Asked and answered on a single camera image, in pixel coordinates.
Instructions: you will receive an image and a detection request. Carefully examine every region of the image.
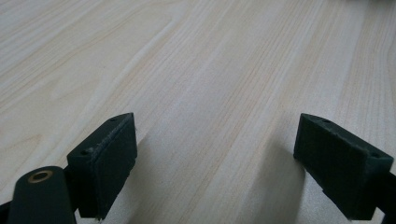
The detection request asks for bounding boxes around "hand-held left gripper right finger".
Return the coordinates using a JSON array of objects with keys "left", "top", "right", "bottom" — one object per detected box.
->
[{"left": 292, "top": 113, "right": 394, "bottom": 221}]

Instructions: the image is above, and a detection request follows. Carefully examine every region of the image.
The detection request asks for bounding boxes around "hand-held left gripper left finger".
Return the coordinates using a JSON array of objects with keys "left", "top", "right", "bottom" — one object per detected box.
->
[{"left": 65, "top": 112, "right": 138, "bottom": 221}]

